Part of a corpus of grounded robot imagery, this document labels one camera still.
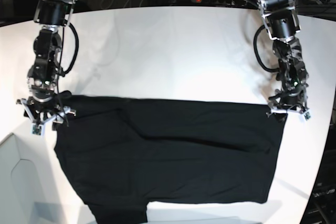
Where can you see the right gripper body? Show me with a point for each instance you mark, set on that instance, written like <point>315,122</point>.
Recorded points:
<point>46,107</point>

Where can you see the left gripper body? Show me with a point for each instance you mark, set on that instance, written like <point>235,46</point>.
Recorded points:
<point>290,101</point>

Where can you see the black T-shirt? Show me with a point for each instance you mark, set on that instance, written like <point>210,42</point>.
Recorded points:
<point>120,154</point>

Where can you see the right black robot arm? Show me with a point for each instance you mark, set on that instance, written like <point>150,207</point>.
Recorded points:
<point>44,74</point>

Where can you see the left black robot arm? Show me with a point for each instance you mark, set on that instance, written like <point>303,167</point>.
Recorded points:
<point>281,22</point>

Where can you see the grey robot base cover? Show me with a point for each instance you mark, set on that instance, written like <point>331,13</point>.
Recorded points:
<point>22,196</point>

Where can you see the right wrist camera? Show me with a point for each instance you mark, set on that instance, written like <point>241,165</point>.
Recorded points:
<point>37,129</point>

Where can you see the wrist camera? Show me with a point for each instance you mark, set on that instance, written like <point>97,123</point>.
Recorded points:
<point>306,116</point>
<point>37,129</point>

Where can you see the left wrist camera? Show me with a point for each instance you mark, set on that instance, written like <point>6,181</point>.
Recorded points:
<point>306,116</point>

